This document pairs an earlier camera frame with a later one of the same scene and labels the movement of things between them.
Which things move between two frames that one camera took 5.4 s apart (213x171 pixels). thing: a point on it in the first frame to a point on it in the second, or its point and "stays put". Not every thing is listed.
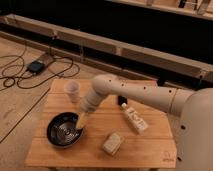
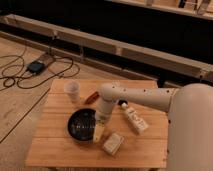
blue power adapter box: (35, 66) stays put
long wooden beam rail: (118, 48) stays put
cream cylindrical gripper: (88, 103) to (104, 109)
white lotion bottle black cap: (134, 118) stays put
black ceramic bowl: (62, 129) to (81, 125)
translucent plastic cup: (72, 89) stays put
